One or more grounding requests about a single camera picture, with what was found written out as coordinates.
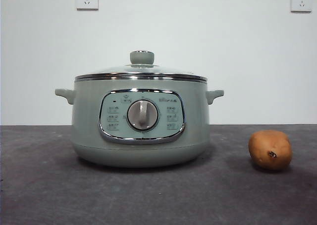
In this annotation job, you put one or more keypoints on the glass lid with green knob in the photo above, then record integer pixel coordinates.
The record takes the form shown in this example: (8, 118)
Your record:
(142, 57)

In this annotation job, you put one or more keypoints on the brown potato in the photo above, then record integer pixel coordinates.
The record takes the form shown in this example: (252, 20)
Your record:
(268, 145)

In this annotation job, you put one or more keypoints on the pale green electric pot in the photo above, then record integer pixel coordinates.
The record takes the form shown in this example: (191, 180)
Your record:
(86, 126)

